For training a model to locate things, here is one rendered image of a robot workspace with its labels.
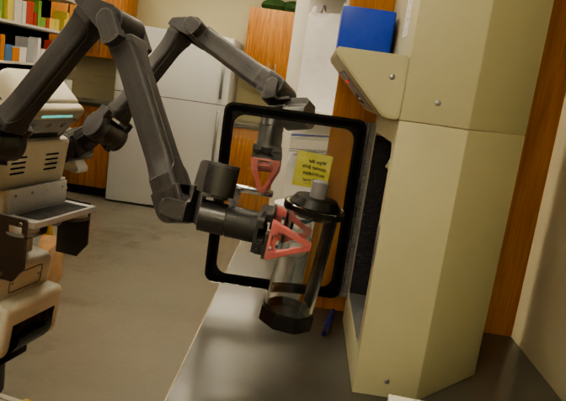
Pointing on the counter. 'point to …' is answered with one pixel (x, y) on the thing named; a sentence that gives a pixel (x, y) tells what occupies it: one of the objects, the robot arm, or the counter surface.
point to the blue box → (365, 29)
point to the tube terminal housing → (448, 177)
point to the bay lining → (371, 216)
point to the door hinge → (358, 209)
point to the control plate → (354, 89)
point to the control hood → (375, 77)
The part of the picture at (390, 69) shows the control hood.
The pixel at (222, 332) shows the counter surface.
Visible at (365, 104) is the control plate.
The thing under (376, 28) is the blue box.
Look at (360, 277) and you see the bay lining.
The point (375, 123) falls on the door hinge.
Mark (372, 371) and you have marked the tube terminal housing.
